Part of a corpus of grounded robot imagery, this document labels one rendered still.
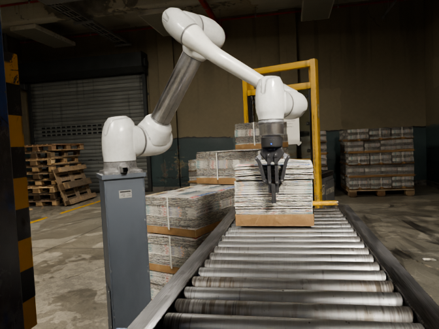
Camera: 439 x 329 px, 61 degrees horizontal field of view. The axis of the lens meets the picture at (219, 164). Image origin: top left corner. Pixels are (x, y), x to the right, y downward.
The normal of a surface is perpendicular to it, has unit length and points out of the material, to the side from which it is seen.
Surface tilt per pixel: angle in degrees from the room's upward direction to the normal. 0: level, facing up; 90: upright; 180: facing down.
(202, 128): 90
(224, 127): 90
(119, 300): 90
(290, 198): 90
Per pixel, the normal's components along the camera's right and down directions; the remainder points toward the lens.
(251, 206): -0.21, 0.06
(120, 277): 0.42, 0.03
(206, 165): -0.54, 0.07
